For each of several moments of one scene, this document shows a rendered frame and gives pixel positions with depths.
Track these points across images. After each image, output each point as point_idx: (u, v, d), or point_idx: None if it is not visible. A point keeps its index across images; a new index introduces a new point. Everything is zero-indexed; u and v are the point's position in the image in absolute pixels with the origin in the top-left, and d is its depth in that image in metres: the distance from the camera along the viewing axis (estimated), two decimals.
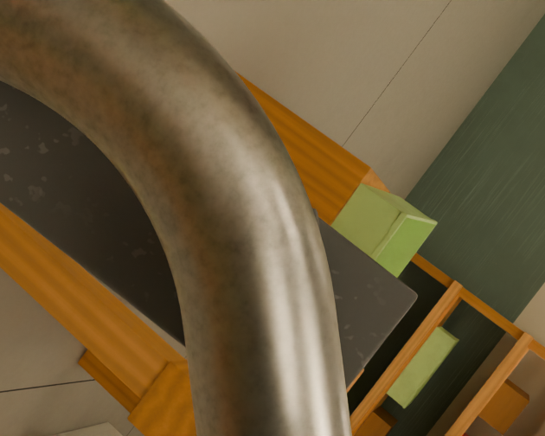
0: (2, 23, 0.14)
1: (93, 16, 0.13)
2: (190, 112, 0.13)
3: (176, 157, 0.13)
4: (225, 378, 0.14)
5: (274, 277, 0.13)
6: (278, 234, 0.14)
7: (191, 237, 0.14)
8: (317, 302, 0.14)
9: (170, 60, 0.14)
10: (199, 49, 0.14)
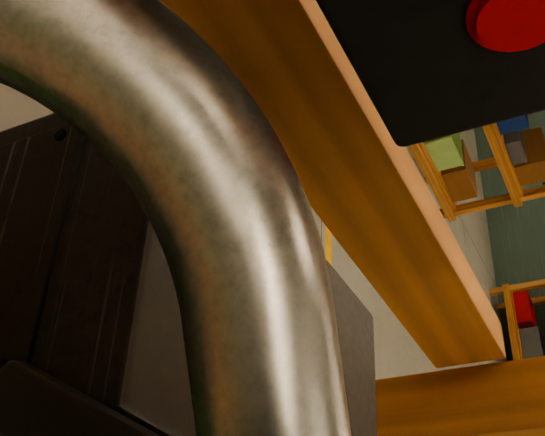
0: (2, 25, 0.14)
1: (92, 18, 0.14)
2: (189, 112, 0.14)
3: (176, 157, 0.14)
4: (224, 377, 0.14)
5: (273, 276, 0.14)
6: (277, 234, 0.14)
7: (189, 237, 0.14)
8: (316, 301, 0.14)
9: (169, 61, 0.14)
10: (197, 50, 0.14)
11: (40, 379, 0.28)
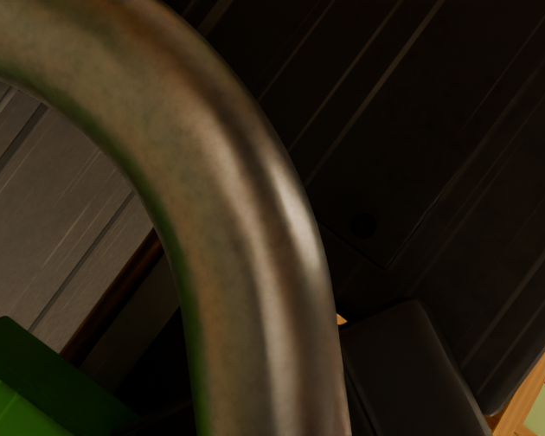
0: (3, 24, 0.14)
1: (94, 17, 0.14)
2: (190, 112, 0.14)
3: (177, 157, 0.14)
4: (225, 377, 0.14)
5: (274, 276, 0.14)
6: (278, 234, 0.14)
7: (191, 237, 0.14)
8: (317, 301, 0.14)
9: (170, 60, 0.14)
10: (199, 50, 0.14)
11: (451, 376, 0.20)
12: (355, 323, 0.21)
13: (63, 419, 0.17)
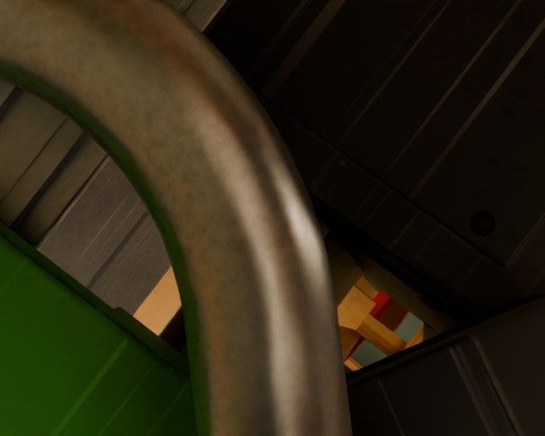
0: (7, 23, 0.14)
1: (98, 16, 0.14)
2: (193, 112, 0.14)
3: (180, 156, 0.14)
4: (226, 376, 0.14)
5: (276, 276, 0.14)
6: (280, 234, 0.14)
7: (193, 236, 0.14)
8: (318, 301, 0.14)
9: (173, 60, 0.14)
10: (202, 49, 0.14)
11: None
12: (490, 319, 0.21)
13: None
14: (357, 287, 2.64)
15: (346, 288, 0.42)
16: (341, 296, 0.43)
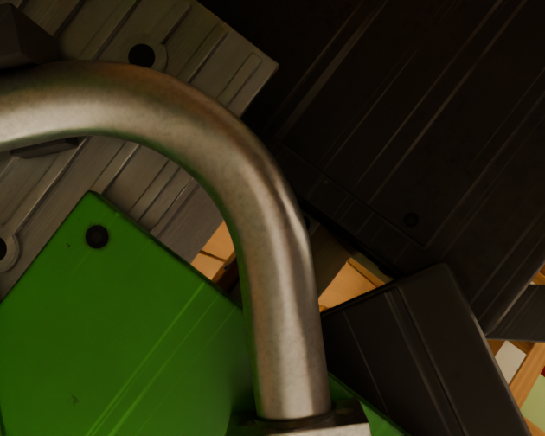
0: (155, 124, 0.29)
1: (198, 121, 0.29)
2: (243, 165, 0.29)
3: (237, 186, 0.29)
4: (259, 290, 0.29)
5: (283, 242, 0.29)
6: (285, 222, 0.29)
7: (243, 224, 0.29)
8: (303, 254, 0.29)
9: (234, 141, 0.29)
10: (246, 134, 0.29)
11: (464, 306, 0.35)
12: (409, 277, 0.36)
13: None
14: None
15: (337, 266, 0.57)
16: (334, 272, 0.58)
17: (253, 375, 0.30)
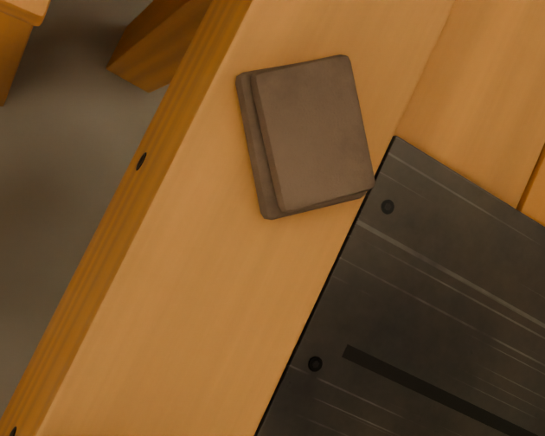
0: None
1: None
2: None
3: None
4: None
5: None
6: None
7: None
8: None
9: None
10: None
11: None
12: None
13: None
14: None
15: None
16: None
17: None
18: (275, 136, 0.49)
